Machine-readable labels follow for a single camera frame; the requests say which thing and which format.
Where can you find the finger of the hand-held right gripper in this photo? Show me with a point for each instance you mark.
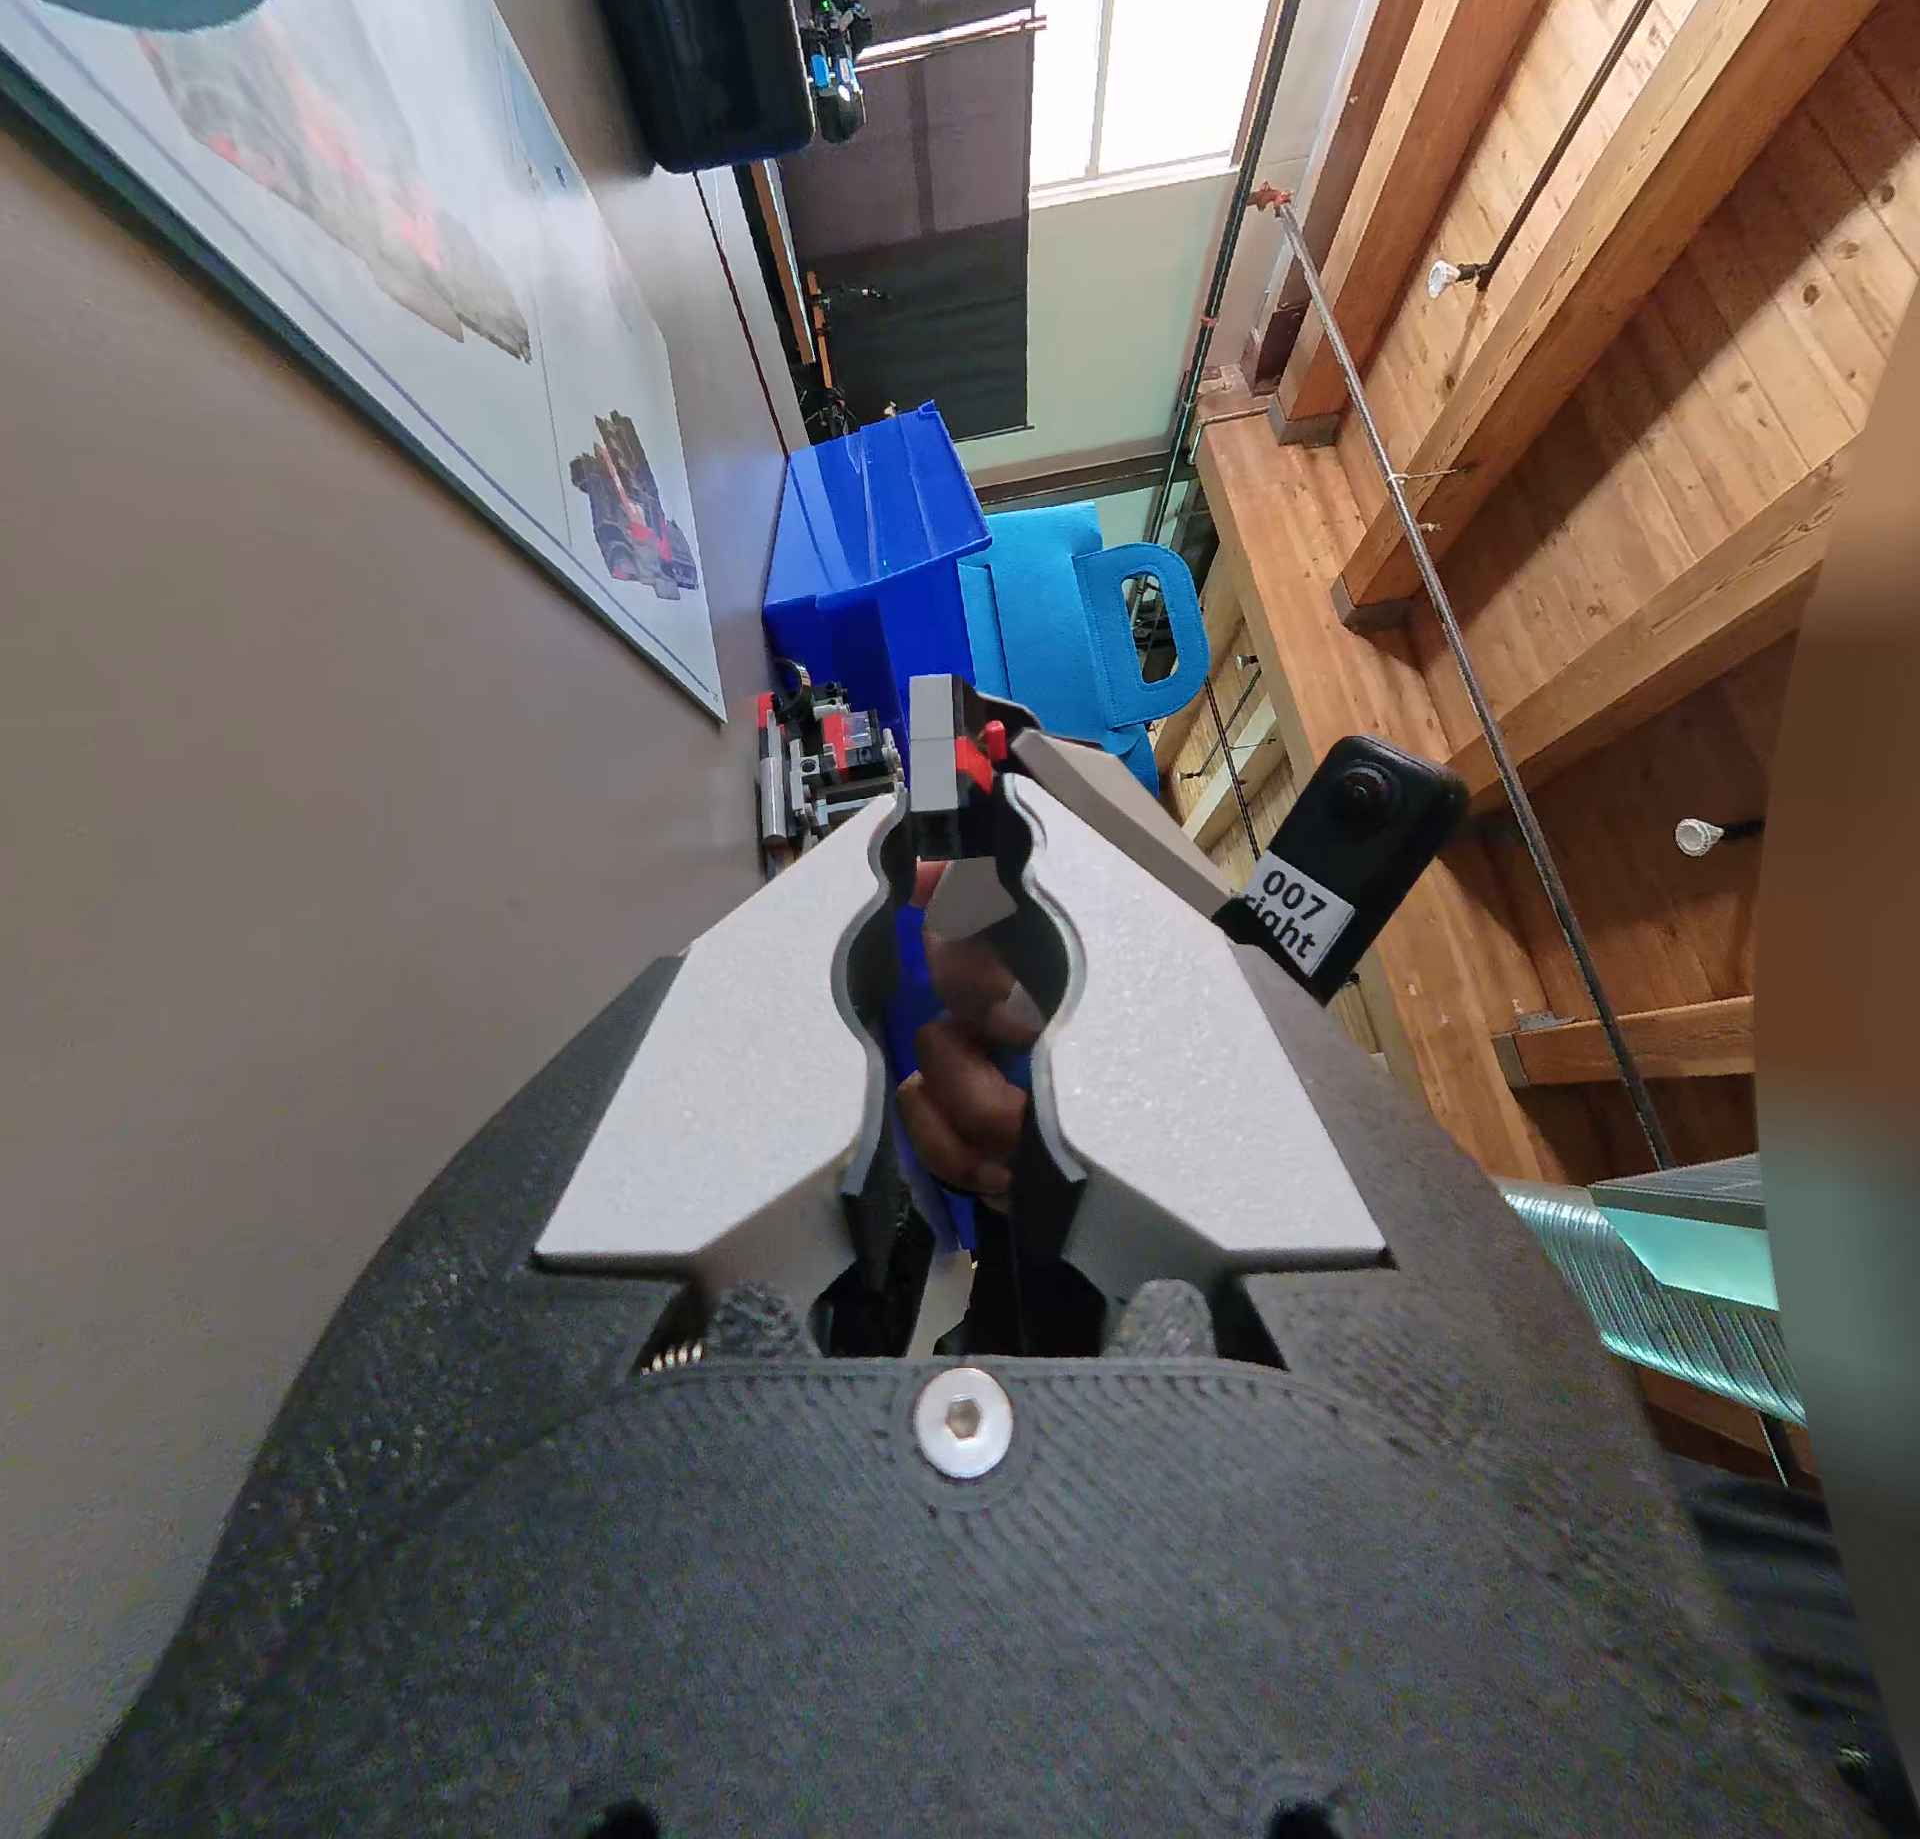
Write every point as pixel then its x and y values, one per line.
pixel 972 901
pixel 1118 811

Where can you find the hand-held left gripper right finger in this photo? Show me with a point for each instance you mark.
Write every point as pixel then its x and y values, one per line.
pixel 1200 1119

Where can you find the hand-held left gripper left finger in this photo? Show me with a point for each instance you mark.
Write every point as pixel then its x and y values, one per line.
pixel 705 1119

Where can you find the small grey red brick assembly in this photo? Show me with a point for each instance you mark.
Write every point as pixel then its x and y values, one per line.
pixel 938 760

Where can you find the grey desk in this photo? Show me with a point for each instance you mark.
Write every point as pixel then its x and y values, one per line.
pixel 300 969

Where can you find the person's right hand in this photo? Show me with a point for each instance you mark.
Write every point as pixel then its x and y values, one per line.
pixel 960 1089

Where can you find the steel ceiling pipe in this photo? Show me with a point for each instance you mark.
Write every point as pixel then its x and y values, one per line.
pixel 1470 676

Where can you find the blue felt bag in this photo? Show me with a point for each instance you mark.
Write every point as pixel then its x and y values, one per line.
pixel 1051 625

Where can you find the toy brick vehicle model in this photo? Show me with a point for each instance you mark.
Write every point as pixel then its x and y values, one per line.
pixel 818 775

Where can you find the blue plastic bin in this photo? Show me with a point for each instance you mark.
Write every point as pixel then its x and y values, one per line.
pixel 870 549

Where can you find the black curtain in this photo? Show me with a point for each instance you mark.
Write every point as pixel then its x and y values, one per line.
pixel 930 295

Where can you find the bright window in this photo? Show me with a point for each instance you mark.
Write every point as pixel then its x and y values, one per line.
pixel 1156 53

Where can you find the brick instruction booklet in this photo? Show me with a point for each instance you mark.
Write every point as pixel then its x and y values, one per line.
pixel 451 295

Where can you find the black device with green lights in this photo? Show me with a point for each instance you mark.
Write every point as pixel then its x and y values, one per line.
pixel 837 63

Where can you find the black hard case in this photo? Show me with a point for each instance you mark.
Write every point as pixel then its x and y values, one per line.
pixel 705 38

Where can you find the silver ventilation duct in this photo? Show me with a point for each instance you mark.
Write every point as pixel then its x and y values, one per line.
pixel 1651 1299

